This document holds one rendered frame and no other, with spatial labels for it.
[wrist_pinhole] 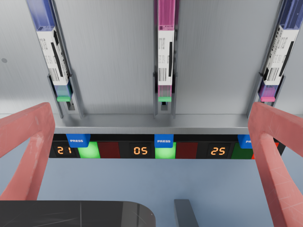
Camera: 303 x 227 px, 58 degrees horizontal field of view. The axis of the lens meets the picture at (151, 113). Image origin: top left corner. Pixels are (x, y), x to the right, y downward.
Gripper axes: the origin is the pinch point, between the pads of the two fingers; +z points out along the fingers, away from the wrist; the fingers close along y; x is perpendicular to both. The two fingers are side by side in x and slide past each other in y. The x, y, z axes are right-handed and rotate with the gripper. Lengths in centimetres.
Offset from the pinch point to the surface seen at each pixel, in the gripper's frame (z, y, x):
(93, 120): 15.8, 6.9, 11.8
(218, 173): 61, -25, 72
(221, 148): 18.4, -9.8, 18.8
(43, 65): 16.2, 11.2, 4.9
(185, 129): 14.6, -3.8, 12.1
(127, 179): 60, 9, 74
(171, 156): 18.8, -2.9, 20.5
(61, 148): 18.9, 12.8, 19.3
